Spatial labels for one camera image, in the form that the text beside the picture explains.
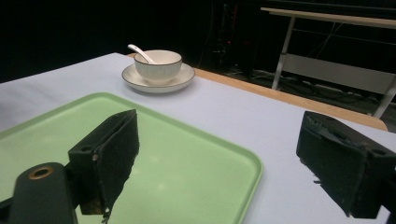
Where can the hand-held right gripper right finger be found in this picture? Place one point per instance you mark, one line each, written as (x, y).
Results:
(339, 168)

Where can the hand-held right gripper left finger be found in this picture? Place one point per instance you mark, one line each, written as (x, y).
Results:
(109, 155)

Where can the green plastic tray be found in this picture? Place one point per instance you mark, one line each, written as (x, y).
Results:
(186, 174)

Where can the white-framed desk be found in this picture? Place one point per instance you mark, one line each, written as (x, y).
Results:
(327, 68)

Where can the white ceramic bowl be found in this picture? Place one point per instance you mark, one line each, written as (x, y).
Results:
(158, 67)

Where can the white ceramic spoon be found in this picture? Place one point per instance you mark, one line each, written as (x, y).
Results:
(140, 53)

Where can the white ceramic saucer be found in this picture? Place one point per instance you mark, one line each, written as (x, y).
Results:
(183, 77)

